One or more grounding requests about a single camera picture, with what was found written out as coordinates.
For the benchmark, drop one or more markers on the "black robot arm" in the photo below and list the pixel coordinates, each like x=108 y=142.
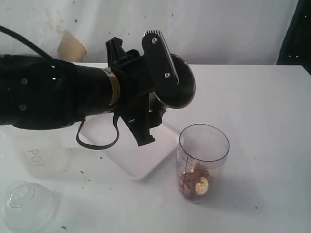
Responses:
x=42 y=93

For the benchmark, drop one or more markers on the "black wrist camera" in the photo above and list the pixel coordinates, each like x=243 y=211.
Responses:
x=160 y=63

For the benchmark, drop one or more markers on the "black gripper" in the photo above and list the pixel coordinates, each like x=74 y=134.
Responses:
x=136 y=85

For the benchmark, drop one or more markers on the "translucent plastic POT container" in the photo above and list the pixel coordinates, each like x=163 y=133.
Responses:
x=45 y=155

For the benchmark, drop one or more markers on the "clear measuring cup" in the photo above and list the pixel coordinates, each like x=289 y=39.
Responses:
x=202 y=151

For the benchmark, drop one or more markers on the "stainless steel cup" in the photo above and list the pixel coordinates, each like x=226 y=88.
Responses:
x=187 y=88

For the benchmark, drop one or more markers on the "clear dome lid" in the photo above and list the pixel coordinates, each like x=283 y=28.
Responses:
x=29 y=207

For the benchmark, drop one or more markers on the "white rectangular tray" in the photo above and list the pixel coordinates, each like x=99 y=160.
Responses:
x=136 y=162

